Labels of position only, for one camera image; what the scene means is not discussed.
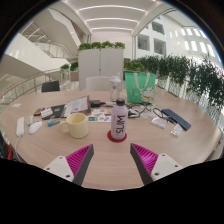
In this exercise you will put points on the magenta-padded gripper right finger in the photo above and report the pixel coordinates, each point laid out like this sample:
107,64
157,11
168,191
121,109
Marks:
146,159

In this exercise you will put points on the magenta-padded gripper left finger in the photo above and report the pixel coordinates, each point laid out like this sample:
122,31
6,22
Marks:
78,160

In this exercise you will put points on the pink drink bottle black cap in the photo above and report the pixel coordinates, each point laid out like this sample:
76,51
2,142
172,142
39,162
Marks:
119,120

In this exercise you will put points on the pale yellow mug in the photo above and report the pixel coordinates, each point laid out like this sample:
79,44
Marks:
77,126

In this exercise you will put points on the white plastic packet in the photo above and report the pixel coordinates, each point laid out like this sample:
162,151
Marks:
177,130
159,122

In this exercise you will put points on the flat round red coaster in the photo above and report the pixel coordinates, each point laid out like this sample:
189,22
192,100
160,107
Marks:
109,136

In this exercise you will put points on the small teal marker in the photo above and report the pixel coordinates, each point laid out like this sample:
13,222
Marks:
53,122

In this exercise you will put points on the white sticker sheet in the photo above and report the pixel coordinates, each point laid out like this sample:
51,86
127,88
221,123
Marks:
100,116

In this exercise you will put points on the dark blue keyboard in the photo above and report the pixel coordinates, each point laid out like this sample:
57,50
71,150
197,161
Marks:
176,118

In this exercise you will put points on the white computer mouse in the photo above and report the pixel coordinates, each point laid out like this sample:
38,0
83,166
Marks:
35,127

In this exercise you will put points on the open booklet with papers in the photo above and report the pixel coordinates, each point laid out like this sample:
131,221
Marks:
76,106

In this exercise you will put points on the small white box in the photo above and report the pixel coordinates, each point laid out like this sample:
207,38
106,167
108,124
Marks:
46,113

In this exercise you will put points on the small black box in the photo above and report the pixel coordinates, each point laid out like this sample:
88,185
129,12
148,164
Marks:
96,103

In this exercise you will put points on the small red black wallet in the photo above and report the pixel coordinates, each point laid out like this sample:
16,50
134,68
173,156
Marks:
38,111

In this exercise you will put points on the white power strip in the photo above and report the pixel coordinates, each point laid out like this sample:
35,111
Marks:
20,126

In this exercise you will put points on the red and black chair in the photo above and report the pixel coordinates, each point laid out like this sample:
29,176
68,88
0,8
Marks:
9,151

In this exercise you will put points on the green tote bag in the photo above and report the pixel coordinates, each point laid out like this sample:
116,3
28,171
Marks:
140,88

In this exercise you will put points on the clear shaker bottle white lid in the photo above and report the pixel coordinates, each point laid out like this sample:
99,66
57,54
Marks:
115,87

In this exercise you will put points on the black office chair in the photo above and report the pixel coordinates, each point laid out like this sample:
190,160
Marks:
50,86

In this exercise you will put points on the white chair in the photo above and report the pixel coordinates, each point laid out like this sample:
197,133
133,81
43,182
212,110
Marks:
98,83

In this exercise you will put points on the white paper card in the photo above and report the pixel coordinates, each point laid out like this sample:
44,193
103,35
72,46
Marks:
16,105

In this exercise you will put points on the brown planter with plants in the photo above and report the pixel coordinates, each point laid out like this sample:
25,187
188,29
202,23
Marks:
70,71

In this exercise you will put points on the glass railing wooden handrail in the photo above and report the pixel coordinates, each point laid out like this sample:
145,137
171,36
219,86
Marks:
23,85

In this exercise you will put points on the green hedge planter row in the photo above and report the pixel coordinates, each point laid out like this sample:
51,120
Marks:
186,75

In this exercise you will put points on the white cabinet with plants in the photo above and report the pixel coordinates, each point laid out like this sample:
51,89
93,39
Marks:
101,68

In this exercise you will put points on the ceiling light strips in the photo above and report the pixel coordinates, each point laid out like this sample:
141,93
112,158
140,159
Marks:
110,16

